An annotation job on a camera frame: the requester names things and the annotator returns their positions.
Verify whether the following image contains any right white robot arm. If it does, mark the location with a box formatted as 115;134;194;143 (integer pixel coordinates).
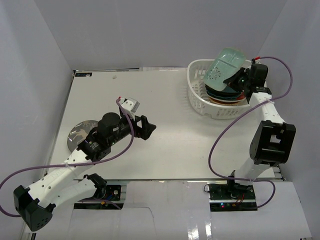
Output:
224;62;296;200

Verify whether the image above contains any red and teal wave plate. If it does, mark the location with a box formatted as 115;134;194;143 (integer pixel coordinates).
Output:
209;93;245;102

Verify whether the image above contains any light blue rectangular plate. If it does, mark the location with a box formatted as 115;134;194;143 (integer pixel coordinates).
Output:
203;47;246;90

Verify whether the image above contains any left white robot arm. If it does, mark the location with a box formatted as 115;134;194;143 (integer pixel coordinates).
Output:
13;112;156;232

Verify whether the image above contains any dark teal square plate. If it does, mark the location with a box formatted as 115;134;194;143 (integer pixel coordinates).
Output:
205;84;241;96

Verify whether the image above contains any white plastic dish bin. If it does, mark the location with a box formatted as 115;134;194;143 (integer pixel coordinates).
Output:
186;59;250;120

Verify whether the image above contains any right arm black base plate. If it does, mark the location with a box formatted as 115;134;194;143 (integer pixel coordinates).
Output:
203;183;258;213

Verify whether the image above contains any silver metallic round plate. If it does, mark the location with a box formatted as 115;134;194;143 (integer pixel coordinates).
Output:
67;120;98;153

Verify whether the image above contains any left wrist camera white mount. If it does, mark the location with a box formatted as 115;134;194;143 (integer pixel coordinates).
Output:
118;96;140;120

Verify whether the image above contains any teal scalloped round plate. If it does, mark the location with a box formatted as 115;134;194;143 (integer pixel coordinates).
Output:
206;90;241;101

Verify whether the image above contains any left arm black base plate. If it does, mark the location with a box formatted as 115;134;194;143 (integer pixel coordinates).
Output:
73;185;124;210

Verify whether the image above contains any orange woven round plate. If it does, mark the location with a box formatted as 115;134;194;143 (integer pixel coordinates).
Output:
209;98;242;107

